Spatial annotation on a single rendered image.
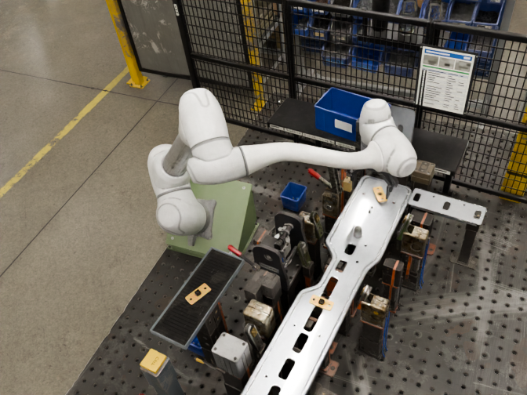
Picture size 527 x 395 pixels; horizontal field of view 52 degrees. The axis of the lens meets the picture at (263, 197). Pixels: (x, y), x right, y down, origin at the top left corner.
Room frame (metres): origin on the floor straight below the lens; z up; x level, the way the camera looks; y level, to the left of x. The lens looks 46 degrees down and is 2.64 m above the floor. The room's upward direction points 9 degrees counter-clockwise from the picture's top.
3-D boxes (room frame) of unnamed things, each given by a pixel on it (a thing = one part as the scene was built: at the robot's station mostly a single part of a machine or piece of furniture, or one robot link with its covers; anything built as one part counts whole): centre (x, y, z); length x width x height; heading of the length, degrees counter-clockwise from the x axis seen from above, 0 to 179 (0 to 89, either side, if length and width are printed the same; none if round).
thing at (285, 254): (1.22, -0.04, 0.94); 0.18 x 0.13 x 0.49; 145
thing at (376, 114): (1.39, -0.42, 1.47); 0.13 x 0.11 x 0.16; 11
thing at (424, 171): (1.55, -0.68, 0.88); 0.08 x 0.08 x 0.36; 55
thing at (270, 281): (1.11, 0.03, 0.89); 0.13 x 0.11 x 0.38; 55
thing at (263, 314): (0.98, 0.07, 0.89); 0.13 x 0.11 x 0.38; 55
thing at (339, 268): (1.17, -0.25, 0.84); 0.12 x 0.05 x 0.29; 55
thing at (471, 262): (1.31, -0.81, 0.84); 0.11 x 0.06 x 0.29; 55
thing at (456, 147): (1.87, -0.50, 1.01); 0.90 x 0.22 x 0.03; 55
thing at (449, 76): (1.80, -0.81, 1.30); 0.23 x 0.02 x 0.31; 55
